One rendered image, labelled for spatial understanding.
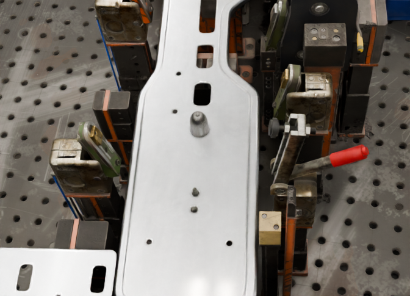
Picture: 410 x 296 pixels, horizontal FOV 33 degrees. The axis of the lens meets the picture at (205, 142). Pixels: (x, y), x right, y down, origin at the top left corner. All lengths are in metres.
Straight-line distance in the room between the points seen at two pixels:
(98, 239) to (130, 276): 0.10
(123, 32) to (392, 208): 0.66
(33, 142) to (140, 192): 0.52
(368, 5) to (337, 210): 0.44
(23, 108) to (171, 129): 0.57
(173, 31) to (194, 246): 0.45
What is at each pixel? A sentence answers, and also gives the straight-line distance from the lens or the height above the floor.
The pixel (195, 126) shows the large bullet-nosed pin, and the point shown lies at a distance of 1.20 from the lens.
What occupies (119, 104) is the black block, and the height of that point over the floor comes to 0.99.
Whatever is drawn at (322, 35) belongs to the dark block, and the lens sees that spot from 1.20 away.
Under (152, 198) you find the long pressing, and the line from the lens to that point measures 1.18.
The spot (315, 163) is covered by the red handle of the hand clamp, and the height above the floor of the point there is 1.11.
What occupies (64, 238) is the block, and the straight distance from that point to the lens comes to 1.20.
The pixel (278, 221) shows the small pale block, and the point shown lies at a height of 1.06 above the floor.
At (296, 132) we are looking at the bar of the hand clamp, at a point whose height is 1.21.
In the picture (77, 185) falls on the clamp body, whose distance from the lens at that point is 1.26.
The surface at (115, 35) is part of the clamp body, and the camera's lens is 1.45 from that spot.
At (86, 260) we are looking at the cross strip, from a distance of 1.15.
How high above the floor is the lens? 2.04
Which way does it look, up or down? 58 degrees down
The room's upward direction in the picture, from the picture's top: 9 degrees counter-clockwise
